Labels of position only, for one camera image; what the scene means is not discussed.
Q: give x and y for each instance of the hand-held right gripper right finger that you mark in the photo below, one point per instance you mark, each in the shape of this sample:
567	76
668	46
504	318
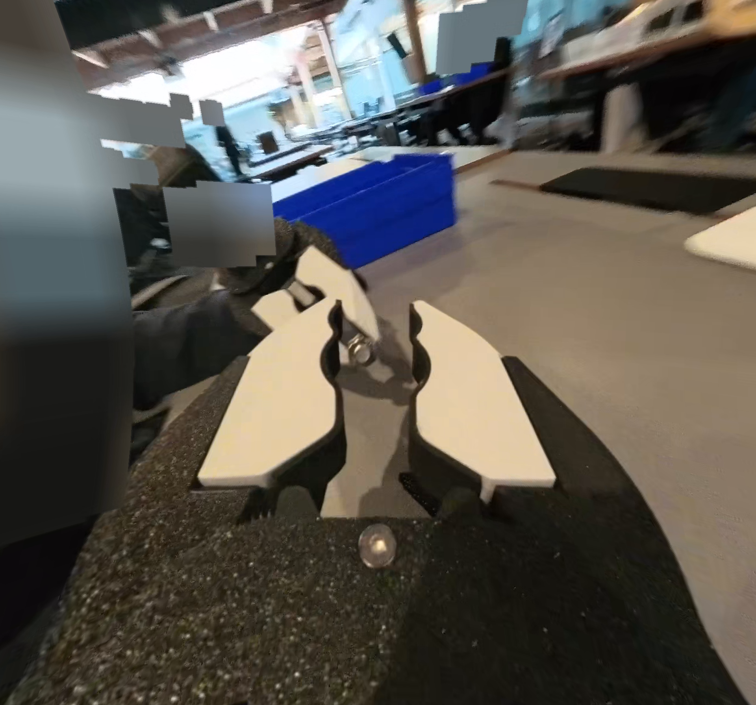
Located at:
472	410

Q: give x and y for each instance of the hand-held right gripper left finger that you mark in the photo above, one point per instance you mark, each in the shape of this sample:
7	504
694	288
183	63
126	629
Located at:
277	404

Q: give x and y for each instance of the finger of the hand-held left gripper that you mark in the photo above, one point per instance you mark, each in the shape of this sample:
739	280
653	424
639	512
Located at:
274	310
348	297

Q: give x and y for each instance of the steel hex bolt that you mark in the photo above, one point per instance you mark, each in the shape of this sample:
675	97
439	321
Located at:
359	352

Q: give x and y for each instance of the blue plastic bin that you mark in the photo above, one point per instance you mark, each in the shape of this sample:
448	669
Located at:
366	215

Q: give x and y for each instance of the person's left hand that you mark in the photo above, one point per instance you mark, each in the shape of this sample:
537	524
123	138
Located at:
189	339

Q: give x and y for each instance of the long dark table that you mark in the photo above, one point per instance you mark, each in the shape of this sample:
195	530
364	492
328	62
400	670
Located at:
449	108

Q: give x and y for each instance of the distant blue bins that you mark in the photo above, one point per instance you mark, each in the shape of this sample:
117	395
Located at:
458	76

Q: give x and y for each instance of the black rubber mat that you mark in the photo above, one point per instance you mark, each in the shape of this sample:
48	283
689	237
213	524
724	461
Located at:
649	191

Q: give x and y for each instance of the instruction sign on acrylic stand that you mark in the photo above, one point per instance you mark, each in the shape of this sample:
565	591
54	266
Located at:
726	244

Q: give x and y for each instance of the cluttered work table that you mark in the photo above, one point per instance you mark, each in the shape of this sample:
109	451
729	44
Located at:
620	55

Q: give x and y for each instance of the wooden post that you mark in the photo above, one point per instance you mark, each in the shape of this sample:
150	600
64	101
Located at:
410	14

